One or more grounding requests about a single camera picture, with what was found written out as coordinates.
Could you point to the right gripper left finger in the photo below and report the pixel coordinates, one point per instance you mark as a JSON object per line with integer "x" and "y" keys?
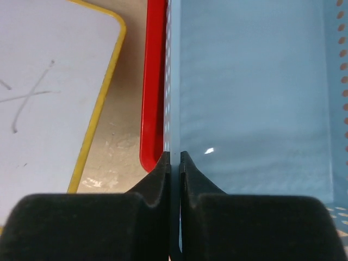
{"x": 133, "y": 225}

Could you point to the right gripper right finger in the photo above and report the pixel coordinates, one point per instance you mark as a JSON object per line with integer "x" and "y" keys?
{"x": 219, "y": 226}

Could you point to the small blue perforated basket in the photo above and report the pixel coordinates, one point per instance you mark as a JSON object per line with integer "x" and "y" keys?
{"x": 256, "y": 94}

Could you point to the red plastic tray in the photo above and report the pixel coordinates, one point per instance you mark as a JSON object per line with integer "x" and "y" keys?
{"x": 152, "y": 114}

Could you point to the yellow-edged whiteboard stand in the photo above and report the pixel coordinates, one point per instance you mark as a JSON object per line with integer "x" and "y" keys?
{"x": 57, "y": 61}

